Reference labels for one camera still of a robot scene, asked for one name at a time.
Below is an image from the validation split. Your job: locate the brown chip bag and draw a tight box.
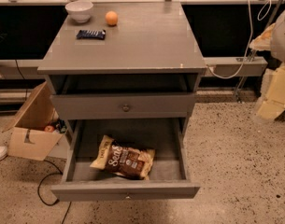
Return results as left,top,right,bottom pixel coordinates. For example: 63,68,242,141
90,135,155,179

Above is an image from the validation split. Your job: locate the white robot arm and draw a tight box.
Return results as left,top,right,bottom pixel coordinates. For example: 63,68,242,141
249,10,285,120

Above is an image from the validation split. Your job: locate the grey wooden drawer cabinet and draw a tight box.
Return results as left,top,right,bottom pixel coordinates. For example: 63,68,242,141
37,1,207,202

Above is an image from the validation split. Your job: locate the closed grey top drawer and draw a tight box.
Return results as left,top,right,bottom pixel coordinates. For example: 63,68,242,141
50,93,195,119

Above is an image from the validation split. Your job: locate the open grey middle drawer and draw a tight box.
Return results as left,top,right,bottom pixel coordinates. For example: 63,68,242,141
51,119,199,202

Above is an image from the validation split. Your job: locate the round brass top knob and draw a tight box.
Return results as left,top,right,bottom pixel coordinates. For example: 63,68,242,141
122,105,131,112

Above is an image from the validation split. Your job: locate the dark blue snack bar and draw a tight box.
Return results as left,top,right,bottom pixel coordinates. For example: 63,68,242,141
76,30,106,40

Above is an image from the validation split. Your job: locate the orange fruit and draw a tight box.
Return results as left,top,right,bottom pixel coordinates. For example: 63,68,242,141
105,11,118,26

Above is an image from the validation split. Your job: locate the red apple in box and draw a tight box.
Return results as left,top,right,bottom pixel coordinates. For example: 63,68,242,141
44,125,55,133

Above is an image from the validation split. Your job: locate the open cardboard box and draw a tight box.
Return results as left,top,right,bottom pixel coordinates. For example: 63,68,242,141
5,82,68,161

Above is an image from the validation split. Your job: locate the white ceramic bowl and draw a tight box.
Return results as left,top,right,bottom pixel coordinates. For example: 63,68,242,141
65,0,93,23

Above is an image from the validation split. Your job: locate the metal diagonal pole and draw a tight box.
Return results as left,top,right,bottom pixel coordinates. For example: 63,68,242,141
234,0,285,103

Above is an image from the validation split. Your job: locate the grey metal wall rail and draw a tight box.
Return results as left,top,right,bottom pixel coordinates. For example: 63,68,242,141
204,57,267,77

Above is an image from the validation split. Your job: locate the black floor cable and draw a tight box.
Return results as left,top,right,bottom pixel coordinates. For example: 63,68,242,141
36,160,72,224

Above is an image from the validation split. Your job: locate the white hanging cable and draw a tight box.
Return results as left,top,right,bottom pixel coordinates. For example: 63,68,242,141
207,0,273,80

